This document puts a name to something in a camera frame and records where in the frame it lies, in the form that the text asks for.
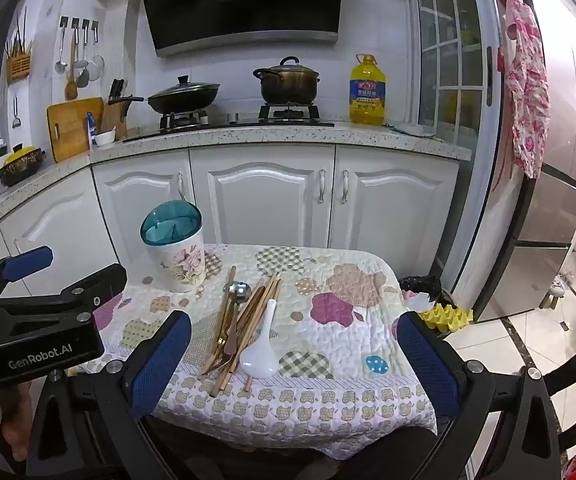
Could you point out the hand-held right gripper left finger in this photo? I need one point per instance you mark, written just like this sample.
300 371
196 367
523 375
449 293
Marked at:
160 367

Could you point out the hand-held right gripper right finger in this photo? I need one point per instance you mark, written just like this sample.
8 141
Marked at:
428 367

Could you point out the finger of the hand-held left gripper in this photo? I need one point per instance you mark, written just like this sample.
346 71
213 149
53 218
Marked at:
28 262
103 280

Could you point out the floral utensil holder teal lid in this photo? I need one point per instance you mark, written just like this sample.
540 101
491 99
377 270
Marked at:
178 260

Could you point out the white ceramic spoon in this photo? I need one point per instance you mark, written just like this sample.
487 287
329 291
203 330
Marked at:
258 357

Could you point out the pile of wooden chopsticks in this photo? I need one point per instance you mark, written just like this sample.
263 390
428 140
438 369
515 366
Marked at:
258 305

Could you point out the yellow egg carton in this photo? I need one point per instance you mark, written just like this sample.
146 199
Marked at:
448 317

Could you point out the white cabinet door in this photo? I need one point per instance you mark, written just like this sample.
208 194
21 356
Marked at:
68 220
263 200
128 195
398 210

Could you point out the white crumpled paper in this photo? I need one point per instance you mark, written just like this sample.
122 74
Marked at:
418 302

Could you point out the patchwork quilted table cover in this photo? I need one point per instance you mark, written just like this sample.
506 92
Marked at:
348 350

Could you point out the black trash bag bin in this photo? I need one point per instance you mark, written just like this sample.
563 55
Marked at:
425 285

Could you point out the black casserole yellow lid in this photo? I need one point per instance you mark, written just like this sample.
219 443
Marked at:
18 165

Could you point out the wooden cutting board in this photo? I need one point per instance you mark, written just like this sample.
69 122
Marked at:
68 130

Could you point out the small white bowl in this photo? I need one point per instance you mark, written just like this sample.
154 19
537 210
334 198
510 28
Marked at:
104 138

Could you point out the hanging peeler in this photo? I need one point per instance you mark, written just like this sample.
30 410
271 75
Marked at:
16 121

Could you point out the blue and white tube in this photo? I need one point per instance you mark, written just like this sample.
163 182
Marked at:
91 132

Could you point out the small stool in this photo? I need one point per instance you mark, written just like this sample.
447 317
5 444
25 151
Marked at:
558 287

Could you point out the wooden knife block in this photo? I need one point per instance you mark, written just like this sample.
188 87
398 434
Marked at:
113 120

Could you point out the black wok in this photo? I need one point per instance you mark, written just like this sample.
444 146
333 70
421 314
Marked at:
183 102

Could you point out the silver refrigerator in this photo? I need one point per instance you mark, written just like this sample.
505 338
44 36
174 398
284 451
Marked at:
553 210

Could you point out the black gas stove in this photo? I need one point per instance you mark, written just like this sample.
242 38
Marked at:
238 124

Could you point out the glass wok lid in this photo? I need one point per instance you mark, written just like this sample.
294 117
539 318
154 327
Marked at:
183 87

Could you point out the hanging mesh skimmer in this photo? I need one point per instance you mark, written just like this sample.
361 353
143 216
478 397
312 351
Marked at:
97 64

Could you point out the dark cooking pot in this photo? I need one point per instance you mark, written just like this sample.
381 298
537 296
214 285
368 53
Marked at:
288 87

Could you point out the yellow cooking oil bottle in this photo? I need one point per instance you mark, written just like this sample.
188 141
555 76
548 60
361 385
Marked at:
367 100

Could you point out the dark pot lid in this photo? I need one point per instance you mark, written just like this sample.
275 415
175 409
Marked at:
288 66

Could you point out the pink floral apron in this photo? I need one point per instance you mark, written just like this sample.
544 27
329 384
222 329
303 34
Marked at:
528 85

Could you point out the black range hood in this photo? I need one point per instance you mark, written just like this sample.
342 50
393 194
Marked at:
243 0

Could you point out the white framed glass door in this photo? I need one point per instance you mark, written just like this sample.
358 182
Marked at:
448 35

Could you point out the bamboo wall chopstick holder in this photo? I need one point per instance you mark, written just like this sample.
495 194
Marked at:
18 67

